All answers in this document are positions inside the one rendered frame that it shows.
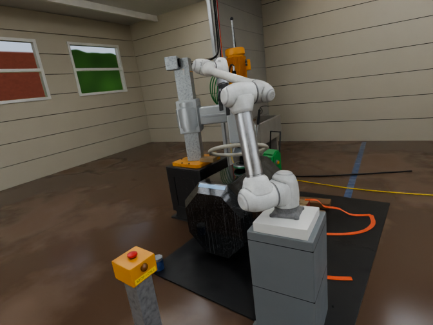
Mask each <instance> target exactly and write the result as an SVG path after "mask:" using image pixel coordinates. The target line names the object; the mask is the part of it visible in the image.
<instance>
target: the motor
mask: <svg viewBox="0 0 433 325"><path fill-rule="evenodd" d="M244 54H245V49H244V47H235V48H228V49H226V50H225V55H226V57H227V58H226V60H227V63H228V67H230V64H234V66H235V70H236V74H237V75H241V76H243V77H246V78H247V70H251V63H250V59H245V56H244Z"/></svg>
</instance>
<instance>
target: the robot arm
mask: <svg viewBox="0 0 433 325"><path fill-rule="evenodd" d="M192 69H193V71H194V72H195V73H197V74H200V75H204V76H207V77H209V76H214V77H216V81H217V86H218V98H217V99H218V102H219V111H222V110H224V107H223V105H224V106H225V107H226V115H230V111H231V113H232V114H233V115H235V120H236V127H237V130H238V136H239V141H240V146H241V150H242V157H243V160H244V167H245V173H246V177H245V179H244V180H243V185H242V189H241V190H240V191H239V193H238V203H239V205H240V207H241V209H243V210H245V211H248V212H262V211H265V210H268V209H271V208H273V207H274V210H273V212H272V213H270V214H269V216H270V217H271V218H273V217H276V218H283V219H293V220H299V219H300V215H301V213H302V211H303V210H304V206H300V204H299V200H300V194H299V186H298V181H297V179H296V177H295V175H294V174H293V173H292V172H291V171H288V170H280V171H277V172H276V173H274V175H273V176H272V179H271V180H269V179H268V177H267V176H266V175H265V174H263V170H262V164H261V160H260V153H259V149H258V143H257V139H256V132H255V126H254V122H253V115H252V111H253V105H254V104H256V103H262V102H264V103H268V102H271V101H272V100H273V99H274V97H275V92H274V88H273V87H272V86H271V85H270V84H268V83H267V82H265V81H261V80H258V79H250V78H246V77H243V76H241V75H237V74H232V73H230V72H229V67H228V63H227V60H226V59H225V58H224V57H219V58H217V59H216V61H215V62H213V61H210V60H207V59H195V60H194V61H193V64H192ZM229 82H231V83H232V84H230V85H229Z"/></svg>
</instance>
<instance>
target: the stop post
mask: <svg viewBox="0 0 433 325"><path fill-rule="evenodd" d="M131 251H137V256H136V257H134V258H132V259H129V258H128V257H127V254H128V253H129V252H131ZM111 263H112V266H113V270H114V274H115V278H116V279H118V280H120V281H122V282H123V283H124V284H125V287H126V292H127V295H128V300H129V303H130V308H131V312H132V315H133V320H134V323H135V325H162V321H161V318H160V312H159V306H158V303H157V297H156V294H155V289H154V285H153V279H152V276H151V275H152V274H153V273H155V272H156V271H157V263H156V260H155V254H154V253H152V252H150V251H147V250H144V249H142V248H139V247H137V246H135V247H134V248H132V249H130V250H129V251H127V252H126V253H124V254H122V255H121V256H119V257H117V258H116V259H114V260H113V261H112V262H111ZM144 263H147V264H148V269H147V270H146V271H145V272H143V271H141V269H140V268H141V266H142V265H143V264H144Z"/></svg>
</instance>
